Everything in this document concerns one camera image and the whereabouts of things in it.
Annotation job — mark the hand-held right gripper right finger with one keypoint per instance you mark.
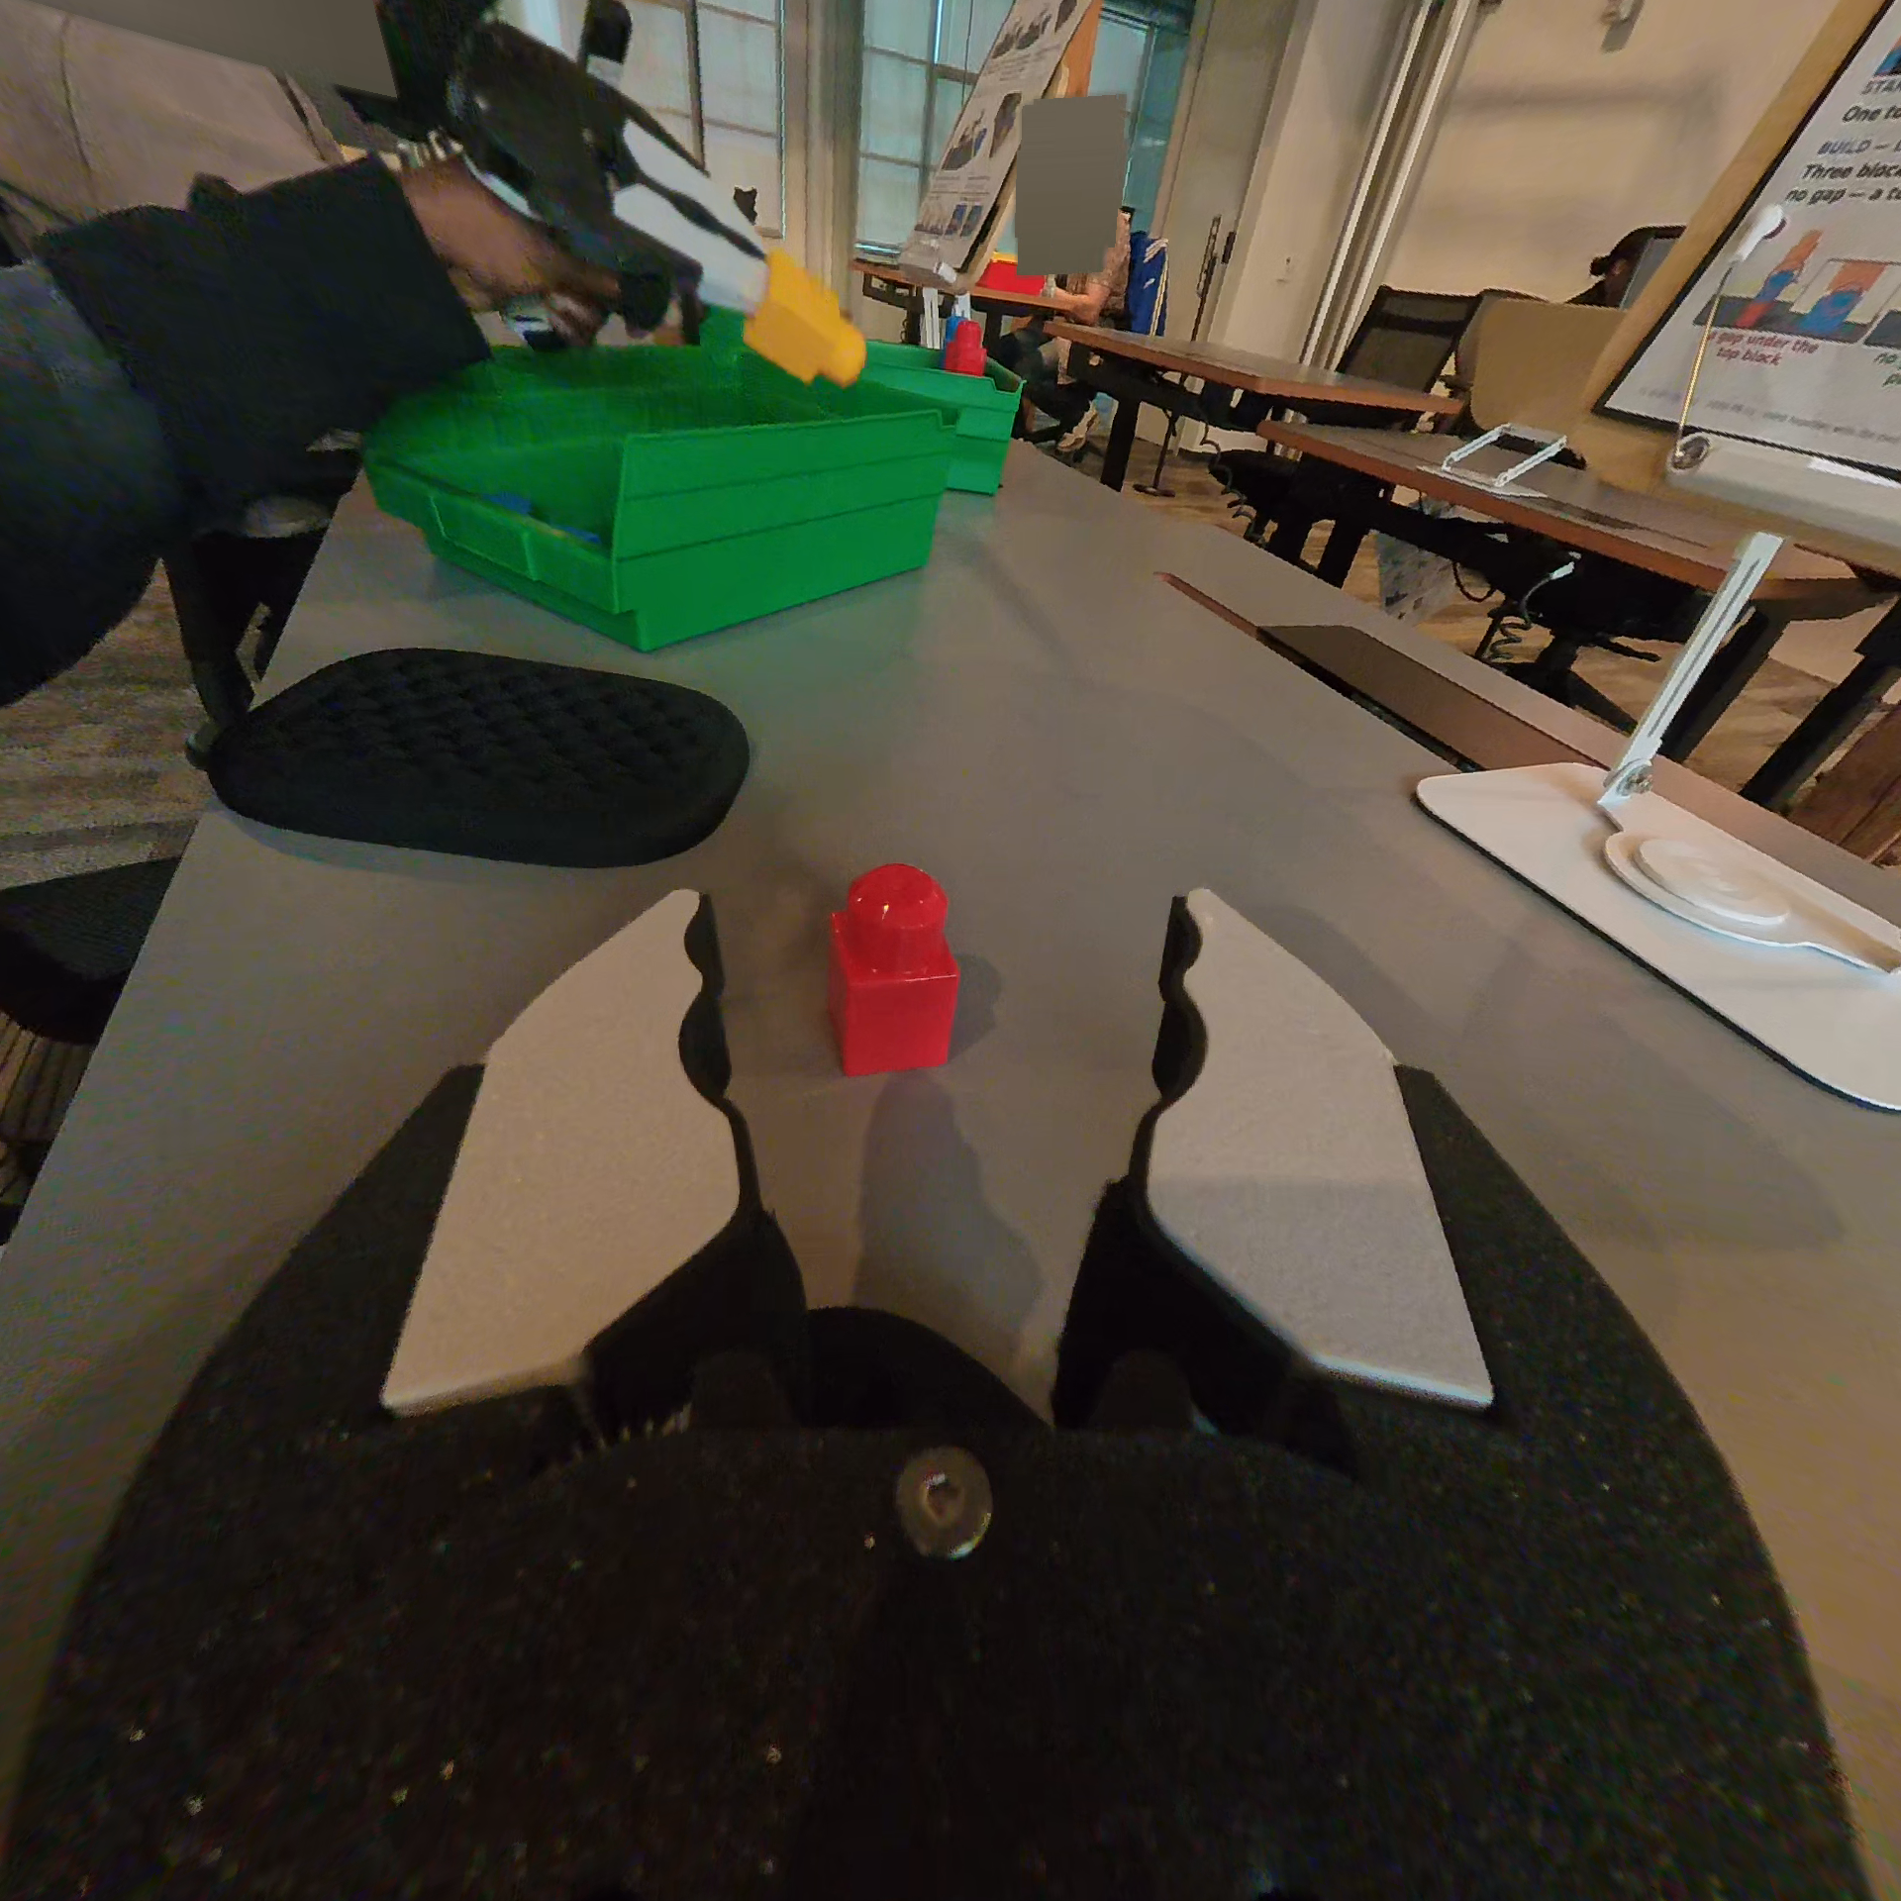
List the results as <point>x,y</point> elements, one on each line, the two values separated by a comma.
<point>1308,1203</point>

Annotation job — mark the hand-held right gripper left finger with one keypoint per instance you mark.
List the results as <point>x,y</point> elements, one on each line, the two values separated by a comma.
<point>579,1187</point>

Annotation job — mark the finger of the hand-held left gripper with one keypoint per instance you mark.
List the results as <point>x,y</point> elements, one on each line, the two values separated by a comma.
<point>713,274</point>
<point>698,186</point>

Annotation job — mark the yellow mega block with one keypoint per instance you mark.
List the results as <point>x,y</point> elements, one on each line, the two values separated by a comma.
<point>802,319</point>

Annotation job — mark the green plastic bin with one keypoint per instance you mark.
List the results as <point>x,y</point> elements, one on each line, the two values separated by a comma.
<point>774,520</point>
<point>980,430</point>

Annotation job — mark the pile of plastic blocks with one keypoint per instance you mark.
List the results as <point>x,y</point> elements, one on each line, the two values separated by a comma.
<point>557,523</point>

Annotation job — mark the red mega block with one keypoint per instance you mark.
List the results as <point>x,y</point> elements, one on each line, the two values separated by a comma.
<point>891,994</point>
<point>965,355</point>

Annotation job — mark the person's left forearm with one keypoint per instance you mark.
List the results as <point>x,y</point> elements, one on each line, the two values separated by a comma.
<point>224,342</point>

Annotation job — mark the person's left hand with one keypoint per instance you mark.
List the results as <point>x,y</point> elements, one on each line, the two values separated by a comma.
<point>505,253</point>

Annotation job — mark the red container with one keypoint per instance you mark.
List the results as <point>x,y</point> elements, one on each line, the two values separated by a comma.
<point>1010,276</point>

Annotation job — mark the instruction sign board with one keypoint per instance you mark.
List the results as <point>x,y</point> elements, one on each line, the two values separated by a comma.
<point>988,119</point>
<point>1783,296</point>

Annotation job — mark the grey upholstered seat back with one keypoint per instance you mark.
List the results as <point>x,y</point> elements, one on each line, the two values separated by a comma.
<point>150,88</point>

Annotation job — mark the black honeycomb mat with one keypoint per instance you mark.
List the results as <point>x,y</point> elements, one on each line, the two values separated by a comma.
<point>475,758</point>

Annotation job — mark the wooden top office desk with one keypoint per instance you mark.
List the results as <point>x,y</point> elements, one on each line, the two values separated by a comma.
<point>1263,362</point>
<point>1485,483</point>

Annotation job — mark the black office chair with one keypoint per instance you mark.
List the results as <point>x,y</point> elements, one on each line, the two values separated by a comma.
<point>1411,342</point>
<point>1574,624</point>

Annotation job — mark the clear acrylic stand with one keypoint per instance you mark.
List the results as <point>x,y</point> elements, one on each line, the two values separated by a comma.
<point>1463,454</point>

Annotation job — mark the tan board panel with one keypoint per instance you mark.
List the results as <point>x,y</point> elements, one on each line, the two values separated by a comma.
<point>1546,357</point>

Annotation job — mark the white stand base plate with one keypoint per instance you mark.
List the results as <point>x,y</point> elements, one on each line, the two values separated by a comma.
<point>1561,845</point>

